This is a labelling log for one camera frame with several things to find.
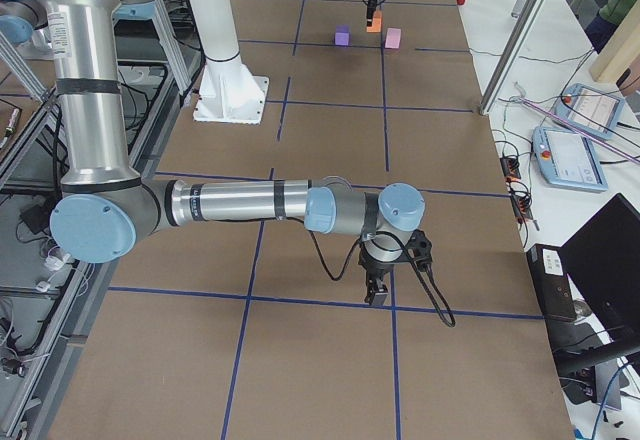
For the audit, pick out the blue teach pendant near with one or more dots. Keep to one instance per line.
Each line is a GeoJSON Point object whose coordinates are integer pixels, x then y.
{"type": "Point", "coordinates": [568, 160]}

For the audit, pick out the blue teach pendant far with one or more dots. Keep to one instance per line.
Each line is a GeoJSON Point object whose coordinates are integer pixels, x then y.
{"type": "Point", "coordinates": [595, 110]}

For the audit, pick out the purple foam block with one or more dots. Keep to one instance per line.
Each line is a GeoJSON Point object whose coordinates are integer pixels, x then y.
{"type": "Point", "coordinates": [342, 35]}

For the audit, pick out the black laptop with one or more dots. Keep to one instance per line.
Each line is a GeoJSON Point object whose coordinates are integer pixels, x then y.
{"type": "Point", "coordinates": [602, 260]}

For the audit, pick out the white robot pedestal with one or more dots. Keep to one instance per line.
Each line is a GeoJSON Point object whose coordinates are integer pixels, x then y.
{"type": "Point", "coordinates": [228, 92]}

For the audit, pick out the aluminium frame post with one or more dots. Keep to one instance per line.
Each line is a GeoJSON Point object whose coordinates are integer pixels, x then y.
{"type": "Point", "coordinates": [528, 12]}

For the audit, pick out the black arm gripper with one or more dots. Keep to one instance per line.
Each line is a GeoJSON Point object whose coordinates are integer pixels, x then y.
{"type": "Point", "coordinates": [374, 268]}

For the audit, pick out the pink foam block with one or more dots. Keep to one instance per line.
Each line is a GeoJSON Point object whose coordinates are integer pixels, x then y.
{"type": "Point", "coordinates": [393, 38]}

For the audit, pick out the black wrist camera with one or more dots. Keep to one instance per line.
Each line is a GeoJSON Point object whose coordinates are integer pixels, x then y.
{"type": "Point", "coordinates": [420, 248]}

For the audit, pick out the blue teach pendant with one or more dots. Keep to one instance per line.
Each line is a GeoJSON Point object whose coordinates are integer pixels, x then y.
{"type": "Point", "coordinates": [595, 110]}
{"type": "Point", "coordinates": [568, 160]}

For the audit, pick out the orange foam block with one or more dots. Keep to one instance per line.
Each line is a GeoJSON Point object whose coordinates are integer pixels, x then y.
{"type": "Point", "coordinates": [374, 25]}

